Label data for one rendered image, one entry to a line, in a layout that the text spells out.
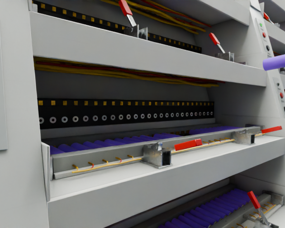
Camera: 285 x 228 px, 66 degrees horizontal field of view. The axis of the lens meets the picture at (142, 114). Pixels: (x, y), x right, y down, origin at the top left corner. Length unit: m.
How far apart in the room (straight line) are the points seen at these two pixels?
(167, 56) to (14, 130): 0.25
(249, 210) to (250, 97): 0.32
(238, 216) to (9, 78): 0.50
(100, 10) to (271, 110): 0.53
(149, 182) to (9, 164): 0.16
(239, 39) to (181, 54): 0.39
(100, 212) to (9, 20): 0.21
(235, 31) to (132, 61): 0.51
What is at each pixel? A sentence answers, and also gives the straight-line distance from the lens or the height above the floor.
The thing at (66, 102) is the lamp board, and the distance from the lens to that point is 0.42.
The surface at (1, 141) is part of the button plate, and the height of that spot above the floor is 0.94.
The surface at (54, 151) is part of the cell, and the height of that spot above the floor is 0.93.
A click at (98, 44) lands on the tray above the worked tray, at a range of 0.30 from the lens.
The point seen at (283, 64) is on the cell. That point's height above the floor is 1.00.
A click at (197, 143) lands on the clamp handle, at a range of 0.27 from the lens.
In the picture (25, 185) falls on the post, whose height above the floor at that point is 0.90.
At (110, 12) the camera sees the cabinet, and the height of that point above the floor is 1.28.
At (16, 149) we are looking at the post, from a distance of 0.22.
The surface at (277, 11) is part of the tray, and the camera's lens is 1.34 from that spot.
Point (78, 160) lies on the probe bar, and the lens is 0.29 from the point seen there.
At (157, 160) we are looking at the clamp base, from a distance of 0.31.
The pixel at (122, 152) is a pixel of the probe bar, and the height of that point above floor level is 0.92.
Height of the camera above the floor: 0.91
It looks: 10 degrees up
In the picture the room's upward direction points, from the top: 10 degrees counter-clockwise
